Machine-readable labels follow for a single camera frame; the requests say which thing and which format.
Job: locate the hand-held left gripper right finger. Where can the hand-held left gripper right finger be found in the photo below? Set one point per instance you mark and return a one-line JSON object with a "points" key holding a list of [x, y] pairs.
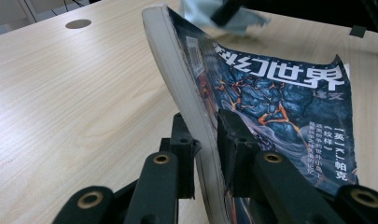
{"points": [[236, 149]]}

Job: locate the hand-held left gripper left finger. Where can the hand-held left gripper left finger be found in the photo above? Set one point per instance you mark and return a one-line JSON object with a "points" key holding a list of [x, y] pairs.
{"points": [[183, 155]]}

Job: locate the light blue cleaning cloth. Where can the light blue cleaning cloth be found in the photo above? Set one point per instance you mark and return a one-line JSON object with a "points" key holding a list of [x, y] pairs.
{"points": [[196, 12]]}

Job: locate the dark blue illustrated magazine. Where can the dark blue illustrated magazine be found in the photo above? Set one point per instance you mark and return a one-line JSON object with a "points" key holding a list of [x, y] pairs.
{"points": [[270, 93]]}

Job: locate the grey tape piece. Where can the grey tape piece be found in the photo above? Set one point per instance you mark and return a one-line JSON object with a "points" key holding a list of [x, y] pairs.
{"points": [[357, 31]]}

